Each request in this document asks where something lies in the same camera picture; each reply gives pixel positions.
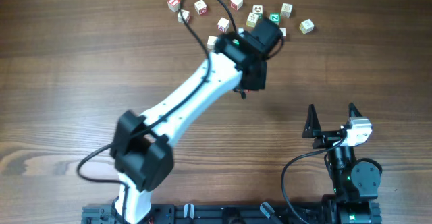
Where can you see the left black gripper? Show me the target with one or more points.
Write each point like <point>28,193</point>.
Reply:
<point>259,76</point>

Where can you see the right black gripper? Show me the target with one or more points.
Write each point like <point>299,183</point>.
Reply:
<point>312,129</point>

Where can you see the pretzel block red side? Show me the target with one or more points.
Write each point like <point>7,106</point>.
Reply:
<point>283,31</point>

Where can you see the red A letter block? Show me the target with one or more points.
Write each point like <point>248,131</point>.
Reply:
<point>223,24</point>

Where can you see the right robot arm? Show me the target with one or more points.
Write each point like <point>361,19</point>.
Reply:
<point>355,181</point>

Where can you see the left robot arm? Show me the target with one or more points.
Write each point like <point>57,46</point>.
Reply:
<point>143,144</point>

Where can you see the green N letter block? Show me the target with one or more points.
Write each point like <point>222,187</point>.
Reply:
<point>275,18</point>

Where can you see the yellow-sided ladybug block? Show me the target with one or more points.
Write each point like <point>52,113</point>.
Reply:
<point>252,20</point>

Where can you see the panda picture block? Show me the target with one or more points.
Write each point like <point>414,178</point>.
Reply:
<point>258,10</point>

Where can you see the plain block top right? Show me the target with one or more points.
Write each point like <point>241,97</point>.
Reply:
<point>286,10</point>

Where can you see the yellow-sided block far right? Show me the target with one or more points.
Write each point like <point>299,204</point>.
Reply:
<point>306,26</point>

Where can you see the red-sided block top centre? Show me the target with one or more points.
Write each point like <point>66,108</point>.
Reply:
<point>236,4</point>

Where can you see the plain wooden block centre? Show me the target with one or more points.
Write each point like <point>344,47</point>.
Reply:
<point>211,42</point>

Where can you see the block with red side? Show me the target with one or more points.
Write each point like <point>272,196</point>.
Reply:
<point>200,7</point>

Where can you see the plain block left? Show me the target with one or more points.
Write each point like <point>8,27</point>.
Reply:
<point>183,16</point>

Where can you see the red I block far left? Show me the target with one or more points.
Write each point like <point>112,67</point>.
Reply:
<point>174,5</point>

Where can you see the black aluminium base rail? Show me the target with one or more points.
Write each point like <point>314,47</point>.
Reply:
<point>312,212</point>

